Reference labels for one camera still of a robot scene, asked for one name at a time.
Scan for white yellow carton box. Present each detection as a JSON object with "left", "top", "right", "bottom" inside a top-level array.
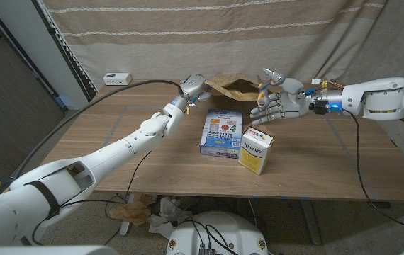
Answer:
[{"left": 237, "top": 123, "right": 276, "bottom": 176}]

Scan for crumpled white paper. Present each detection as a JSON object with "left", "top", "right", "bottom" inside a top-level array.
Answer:
[{"left": 147, "top": 196, "right": 193, "bottom": 240}]

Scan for white robot torso base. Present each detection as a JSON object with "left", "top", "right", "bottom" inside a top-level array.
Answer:
[{"left": 166, "top": 211, "right": 269, "bottom": 255}]

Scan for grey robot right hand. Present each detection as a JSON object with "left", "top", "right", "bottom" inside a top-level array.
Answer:
[{"left": 249, "top": 67, "right": 317, "bottom": 125}]

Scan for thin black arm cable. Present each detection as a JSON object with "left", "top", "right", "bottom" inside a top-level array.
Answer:
[
  {"left": 30, "top": 150, "right": 153, "bottom": 247},
  {"left": 343, "top": 108, "right": 404, "bottom": 233}
]

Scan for grey yellow handled scissors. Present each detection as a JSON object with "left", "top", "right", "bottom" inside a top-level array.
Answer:
[{"left": 257, "top": 72, "right": 288, "bottom": 109}]

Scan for crumpled brown paper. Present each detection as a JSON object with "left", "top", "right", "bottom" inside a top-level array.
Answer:
[{"left": 108, "top": 193, "right": 156, "bottom": 227}]

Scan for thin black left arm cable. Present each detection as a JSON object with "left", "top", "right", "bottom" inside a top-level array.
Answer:
[{"left": 30, "top": 150, "right": 153, "bottom": 247}]

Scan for grey metal table leg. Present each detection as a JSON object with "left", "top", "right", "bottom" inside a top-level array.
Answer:
[{"left": 299, "top": 198, "right": 322, "bottom": 246}]

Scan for blue white cardboard box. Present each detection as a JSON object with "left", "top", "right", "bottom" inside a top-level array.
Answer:
[{"left": 198, "top": 108, "right": 244, "bottom": 159}]

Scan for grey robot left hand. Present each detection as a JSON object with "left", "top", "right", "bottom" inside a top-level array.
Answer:
[{"left": 172, "top": 73, "right": 213, "bottom": 109}]

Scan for grey tape outline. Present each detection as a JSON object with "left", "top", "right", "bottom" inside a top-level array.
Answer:
[{"left": 102, "top": 104, "right": 380, "bottom": 201}]

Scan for black slanted frame post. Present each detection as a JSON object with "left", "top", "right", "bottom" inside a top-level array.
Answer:
[{"left": 31, "top": 0, "right": 99, "bottom": 103}]

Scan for beige striped curtain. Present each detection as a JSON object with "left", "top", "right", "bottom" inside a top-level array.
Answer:
[{"left": 40, "top": 0, "right": 389, "bottom": 91}]

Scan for black torso connector cable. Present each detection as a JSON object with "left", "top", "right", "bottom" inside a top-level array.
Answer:
[{"left": 184, "top": 218, "right": 240, "bottom": 255}]

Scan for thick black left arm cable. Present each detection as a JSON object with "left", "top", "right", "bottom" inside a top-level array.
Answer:
[{"left": 6, "top": 79, "right": 185, "bottom": 185}]

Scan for white power strip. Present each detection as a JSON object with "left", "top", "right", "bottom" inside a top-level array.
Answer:
[{"left": 103, "top": 72, "right": 133, "bottom": 86}]

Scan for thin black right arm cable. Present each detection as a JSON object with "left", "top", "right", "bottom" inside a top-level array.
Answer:
[{"left": 343, "top": 108, "right": 404, "bottom": 233}]

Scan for white metal table leg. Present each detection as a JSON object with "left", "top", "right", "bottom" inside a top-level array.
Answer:
[{"left": 119, "top": 193, "right": 135, "bottom": 237}]

